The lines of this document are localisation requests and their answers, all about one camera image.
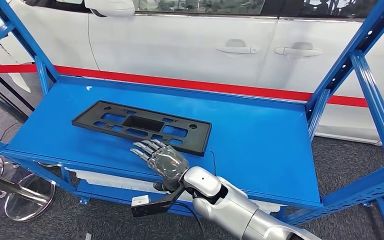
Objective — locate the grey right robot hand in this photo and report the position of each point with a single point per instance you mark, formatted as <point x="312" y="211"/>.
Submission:
<point x="168" y="164"/>

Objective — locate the black plastic plate panel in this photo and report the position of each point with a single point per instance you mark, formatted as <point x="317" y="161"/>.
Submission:
<point x="142" y="123"/>

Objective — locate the white plastic crate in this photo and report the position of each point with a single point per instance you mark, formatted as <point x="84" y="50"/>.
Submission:
<point x="112" y="180"/>
<point x="271" y="207"/>

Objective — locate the white car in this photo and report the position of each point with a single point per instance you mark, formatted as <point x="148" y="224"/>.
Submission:
<point x="178" y="43"/>

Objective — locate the black diagonal pole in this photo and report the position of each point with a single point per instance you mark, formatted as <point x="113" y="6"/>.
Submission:
<point x="0" y="99"/>

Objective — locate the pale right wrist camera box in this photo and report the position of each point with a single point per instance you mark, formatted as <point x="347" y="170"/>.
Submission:
<point x="140" y="200"/>

